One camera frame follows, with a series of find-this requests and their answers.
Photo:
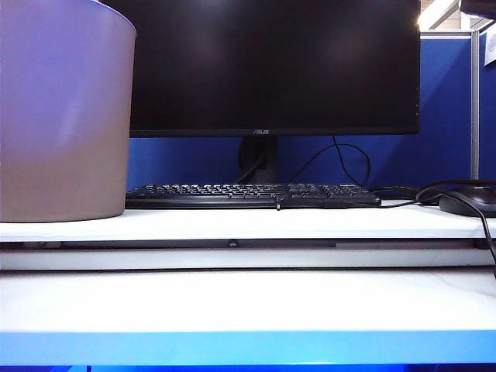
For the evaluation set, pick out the black ASUS computer monitor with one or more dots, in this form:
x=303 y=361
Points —
x=271 y=66

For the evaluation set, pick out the black computer keyboard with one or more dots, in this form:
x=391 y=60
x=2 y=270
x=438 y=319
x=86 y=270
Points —
x=252 y=193

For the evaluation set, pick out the black monitor stand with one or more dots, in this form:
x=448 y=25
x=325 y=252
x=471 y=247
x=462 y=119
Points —
x=257 y=159

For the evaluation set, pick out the grey metal partition post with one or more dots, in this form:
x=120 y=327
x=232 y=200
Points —
x=475 y=108

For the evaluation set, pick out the grey metal table rail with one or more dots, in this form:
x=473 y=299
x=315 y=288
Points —
x=193 y=244

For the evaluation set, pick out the narrow blue partition panel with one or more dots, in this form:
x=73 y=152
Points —
x=488 y=124

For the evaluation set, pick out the black computer mouse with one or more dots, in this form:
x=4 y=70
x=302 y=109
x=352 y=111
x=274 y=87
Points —
x=470 y=201

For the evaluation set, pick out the white paper sheet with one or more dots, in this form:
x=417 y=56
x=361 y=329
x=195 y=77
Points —
x=491 y=48

